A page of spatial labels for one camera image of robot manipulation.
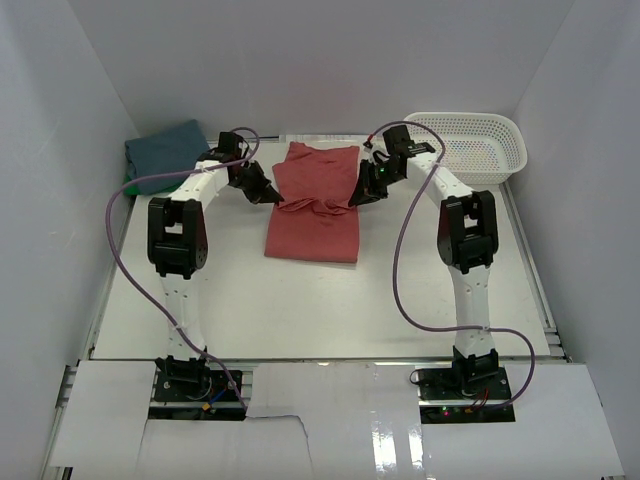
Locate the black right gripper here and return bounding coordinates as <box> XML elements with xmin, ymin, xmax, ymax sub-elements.
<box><xmin>349</xmin><ymin>160</ymin><xmax>404</xmax><ymax>208</ymax></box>

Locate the red t shirt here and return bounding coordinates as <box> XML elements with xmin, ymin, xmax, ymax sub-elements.
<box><xmin>264</xmin><ymin>142</ymin><xmax>360</xmax><ymax>264</ymax></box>

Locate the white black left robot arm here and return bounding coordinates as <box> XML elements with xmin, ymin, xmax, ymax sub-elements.
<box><xmin>147</xmin><ymin>127</ymin><xmax>284</xmax><ymax>400</ymax></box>

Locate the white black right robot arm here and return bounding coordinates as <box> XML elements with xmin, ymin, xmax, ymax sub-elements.
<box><xmin>349</xmin><ymin>121</ymin><xmax>499</xmax><ymax>399</ymax></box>

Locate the folded blue t shirt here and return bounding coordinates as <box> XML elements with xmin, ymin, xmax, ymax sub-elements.
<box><xmin>124</xmin><ymin>120</ymin><xmax>209</xmax><ymax>182</ymax></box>

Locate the white perforated plastic basket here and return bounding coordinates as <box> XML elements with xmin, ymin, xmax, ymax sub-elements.
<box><xmin>405</xmin><ymin>112</ymin><xmax>528</xmax><ymax>185</ymax></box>

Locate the folded green t shirt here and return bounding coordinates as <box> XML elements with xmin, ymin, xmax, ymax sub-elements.
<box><xmin>123</xmin><ymin>175</ymin><xmax>147</xmax><ymax>197</ymax></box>

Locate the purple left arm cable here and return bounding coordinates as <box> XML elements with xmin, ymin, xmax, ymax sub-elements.
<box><xmin>105</xmin><ymin>126</ymin><xmax>262</xmax><ymax>411</ymax></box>

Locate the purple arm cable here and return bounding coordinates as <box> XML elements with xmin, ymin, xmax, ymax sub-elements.
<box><xmin>362</xmin><ymin>118</ymin><xmax>537</xmax><ymax>414</ymax></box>
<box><xmin>105</xmin><ymin>126</ymin><xmax>262</xmax><ymax>411</ymax></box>

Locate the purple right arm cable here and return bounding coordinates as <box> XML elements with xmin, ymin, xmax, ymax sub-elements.
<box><xmin>362</xmin><ymin>118</ymin><xmax>537</xmax><ymax>414</ymax></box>

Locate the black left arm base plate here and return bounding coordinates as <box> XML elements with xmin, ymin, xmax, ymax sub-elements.
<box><xmin>148</xmin><ymin>370</ymin><xmax>246</xmax><ymax>422</ymax></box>

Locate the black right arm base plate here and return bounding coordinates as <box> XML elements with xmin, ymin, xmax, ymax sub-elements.
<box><xmin>409</xmin><ymin>367</ymin><xmax>516</xmax><ymax>425</ymax></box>

